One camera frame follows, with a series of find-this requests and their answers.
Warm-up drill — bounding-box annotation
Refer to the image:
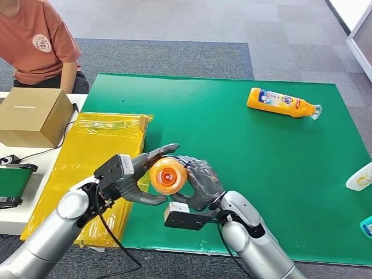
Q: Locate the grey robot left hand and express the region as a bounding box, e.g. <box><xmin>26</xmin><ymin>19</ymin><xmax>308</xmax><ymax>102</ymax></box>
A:
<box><xmin>115</xmin><ymin>143</ymin><xmax>180</xmax><ymax>207</ymax></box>

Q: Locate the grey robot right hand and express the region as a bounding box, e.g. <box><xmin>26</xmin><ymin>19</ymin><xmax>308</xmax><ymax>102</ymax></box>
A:
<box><xmin>170</xmin><ymin>155</ymin><xmax>226</xmax><ymax>213</ymax></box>

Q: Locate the orange bottle with clear cap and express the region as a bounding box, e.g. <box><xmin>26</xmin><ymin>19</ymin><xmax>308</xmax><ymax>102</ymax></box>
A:
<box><xmin>149</xmin><ymin>157</ymin><xmax>188</xmax><ymax>196</ymax></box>

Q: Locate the orange bottle with printed label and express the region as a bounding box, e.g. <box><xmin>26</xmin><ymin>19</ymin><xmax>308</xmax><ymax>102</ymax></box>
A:
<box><xmin>247</xmin><ymin>87</ymin><xmax>322</xmax><ymax>121</ymax></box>

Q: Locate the white plastic bottle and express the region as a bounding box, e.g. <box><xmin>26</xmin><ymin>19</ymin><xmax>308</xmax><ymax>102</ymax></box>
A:
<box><xmin>346</xmin><ymin>162</ymin><xmax>372</xmax><ymax>192</ymax></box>

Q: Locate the green table mat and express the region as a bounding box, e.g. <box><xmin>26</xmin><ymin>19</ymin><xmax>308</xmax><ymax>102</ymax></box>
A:
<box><xmin>81</xmin><ymin>73</ymin><xmax>372</xmax><ymax>267</ymax></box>

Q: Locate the yellow film wrapped box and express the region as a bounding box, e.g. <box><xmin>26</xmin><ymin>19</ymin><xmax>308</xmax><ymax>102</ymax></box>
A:
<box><xmin>20</xmin><ymin>112</ymin><xmax>153</xmax><ymax>248</ymax></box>

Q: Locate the white side table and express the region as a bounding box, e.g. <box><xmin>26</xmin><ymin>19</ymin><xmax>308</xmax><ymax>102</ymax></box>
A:
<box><xmin>0</xmin><ymin>91</ymin><xmax>88</xmax><ymax>235</ymax></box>

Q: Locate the brown cardboard box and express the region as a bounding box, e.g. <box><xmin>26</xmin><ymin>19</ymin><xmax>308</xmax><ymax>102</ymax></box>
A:
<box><xmin>0</xmin><ymin>87</ymin><xmax>75</xmax><ymax>149</ymax></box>

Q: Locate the small black device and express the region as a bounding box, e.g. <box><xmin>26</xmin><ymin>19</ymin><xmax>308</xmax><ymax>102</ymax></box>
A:
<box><xmin>0</xmin><ymin>154</ymin><xmax>21</xmax><ymax>166</ymax></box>

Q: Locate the person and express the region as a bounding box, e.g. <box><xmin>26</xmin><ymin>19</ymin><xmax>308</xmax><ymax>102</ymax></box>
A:
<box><xmin>0</xmin><ymin>0</ymin><xmax>90</xmax><ymax>95</ymax></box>

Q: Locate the teal plastic item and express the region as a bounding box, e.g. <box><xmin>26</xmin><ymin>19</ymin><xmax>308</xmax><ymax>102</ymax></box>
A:
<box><xmin>359</xmin><ymin>216</ymin><xmax>372</xmax><ymax>240</ymax></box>

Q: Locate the white glass-door cabinet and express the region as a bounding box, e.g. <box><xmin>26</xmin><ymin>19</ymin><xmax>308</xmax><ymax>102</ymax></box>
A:
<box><xmin>346</xmin><ymin>0</ymin><xmax>372</xmax><ymax>83</ymax></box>

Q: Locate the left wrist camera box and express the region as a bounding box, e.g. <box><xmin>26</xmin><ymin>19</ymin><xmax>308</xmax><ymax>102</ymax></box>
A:
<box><xmin>94</xmin><ymin>153</ymin><xmax>135</xmax><ymax>190</ymax></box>

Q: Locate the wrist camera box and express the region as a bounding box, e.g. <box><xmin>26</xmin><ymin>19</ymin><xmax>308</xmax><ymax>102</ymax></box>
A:
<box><xmin>163</xmin><ymin>202</ymin><xmax>219</xmax><ymax>232</ymax></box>
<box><xmin>94</xmin><ymin>153</ymin><xmax>135</xmax><ymax>190</ymax></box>

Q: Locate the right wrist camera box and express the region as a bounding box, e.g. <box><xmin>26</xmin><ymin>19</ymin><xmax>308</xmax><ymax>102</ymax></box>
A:
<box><xmin>163</xmin><ymin>202</ymin><xmax>219</xmax><ymax>232</ymax></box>

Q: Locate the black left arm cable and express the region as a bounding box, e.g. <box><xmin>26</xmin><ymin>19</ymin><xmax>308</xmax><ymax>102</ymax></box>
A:
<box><xmin>94</xmin><ymin>184</ymin><xmax>143</xmax><ymax>279</ymax></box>

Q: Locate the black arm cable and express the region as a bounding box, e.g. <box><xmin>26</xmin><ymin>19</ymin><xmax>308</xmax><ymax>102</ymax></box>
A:
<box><xmin>94</xmin><ymin>184</ymin><xmax>143</xmax><ymax>279</ymax></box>
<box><xmin>215</xmin><ymin>221</ymin><xmax>254</xmax><ymax>279</ymax></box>

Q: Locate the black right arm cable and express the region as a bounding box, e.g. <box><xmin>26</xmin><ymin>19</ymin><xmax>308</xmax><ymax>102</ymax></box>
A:
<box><xmin>215</xmin><ymin>221</ymin><xmax>254</xmax><ymax>279</ymax></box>

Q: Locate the thin black table cable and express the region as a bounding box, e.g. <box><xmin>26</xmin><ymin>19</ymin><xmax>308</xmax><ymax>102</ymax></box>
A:
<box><xmin>17</xmin><ymin>102</ymin><xmax>80</xmax><ymax>163</ymax></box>

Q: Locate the green device with black frame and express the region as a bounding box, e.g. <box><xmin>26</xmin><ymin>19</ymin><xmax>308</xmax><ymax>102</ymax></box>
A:
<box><xmin>0</xmin><ymin>163</ymin><xmax>38</xmax><ymax>209</ymax></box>

